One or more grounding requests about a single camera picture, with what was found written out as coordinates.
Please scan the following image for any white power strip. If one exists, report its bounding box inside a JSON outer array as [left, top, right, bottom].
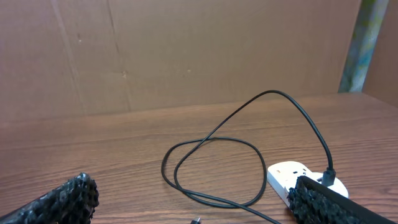
[[267, 161, 314, 207]]

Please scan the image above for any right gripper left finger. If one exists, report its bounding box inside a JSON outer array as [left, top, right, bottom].
[[1, 172, 100, 224]]

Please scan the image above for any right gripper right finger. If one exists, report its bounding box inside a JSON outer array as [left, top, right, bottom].
[[287, 176, 394, 224]]

